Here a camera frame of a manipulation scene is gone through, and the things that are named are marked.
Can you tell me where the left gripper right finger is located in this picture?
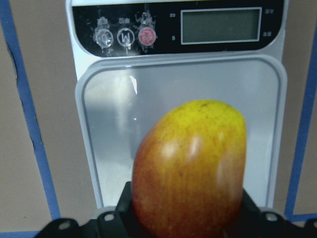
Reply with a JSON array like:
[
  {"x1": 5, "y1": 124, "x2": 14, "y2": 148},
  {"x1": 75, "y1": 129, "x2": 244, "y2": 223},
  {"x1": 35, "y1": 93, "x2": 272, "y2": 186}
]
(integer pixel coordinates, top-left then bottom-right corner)
[{"x1": 223, "y1": 188, "x2": 317, "y2": 238}]

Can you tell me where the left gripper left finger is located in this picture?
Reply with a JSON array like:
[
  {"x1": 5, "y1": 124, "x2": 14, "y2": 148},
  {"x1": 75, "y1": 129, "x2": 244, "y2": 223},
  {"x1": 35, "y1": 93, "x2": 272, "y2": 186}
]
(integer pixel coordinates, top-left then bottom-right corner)
[{"x1": 41, "y1": 182, "x2": 139, "y2": 238}]

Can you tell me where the red yellow mango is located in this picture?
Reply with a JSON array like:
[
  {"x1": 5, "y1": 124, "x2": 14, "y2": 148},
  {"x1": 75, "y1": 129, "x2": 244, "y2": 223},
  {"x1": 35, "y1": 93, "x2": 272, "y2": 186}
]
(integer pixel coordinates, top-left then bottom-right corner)
[{"x1": 131, "y1": 100, "x2": 247, "y2": 238}]

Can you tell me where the silver digital kitchen scale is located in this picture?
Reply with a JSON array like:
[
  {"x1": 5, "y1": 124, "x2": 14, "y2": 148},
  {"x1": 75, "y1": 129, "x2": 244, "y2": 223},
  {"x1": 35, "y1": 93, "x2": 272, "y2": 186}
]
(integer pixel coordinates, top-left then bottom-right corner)
[{"x1": 65, "y1": 0, "x2": 289, "y2": 208}]

